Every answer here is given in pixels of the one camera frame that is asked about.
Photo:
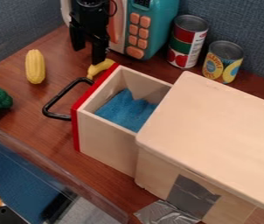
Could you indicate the drawer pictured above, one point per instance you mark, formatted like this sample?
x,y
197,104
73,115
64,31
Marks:
x,y
111,113

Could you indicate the yellow toy corn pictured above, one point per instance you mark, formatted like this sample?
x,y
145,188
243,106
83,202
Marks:
x,y
34,66

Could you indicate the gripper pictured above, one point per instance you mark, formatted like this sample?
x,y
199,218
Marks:
x,y
92,17

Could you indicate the red and green can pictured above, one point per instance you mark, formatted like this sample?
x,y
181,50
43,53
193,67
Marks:
x,y
187,40

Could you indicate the toy microwave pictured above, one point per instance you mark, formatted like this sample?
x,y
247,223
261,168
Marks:
x,y
138,26

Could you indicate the cabinet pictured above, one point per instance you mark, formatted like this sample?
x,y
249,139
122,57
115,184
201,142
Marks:
x,y
212,145

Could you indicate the yellow and blue can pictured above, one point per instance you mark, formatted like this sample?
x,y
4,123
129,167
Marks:
x,y
222,62

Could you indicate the yellow toy banana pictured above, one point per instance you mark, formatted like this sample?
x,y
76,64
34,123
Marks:
x,y
99,68

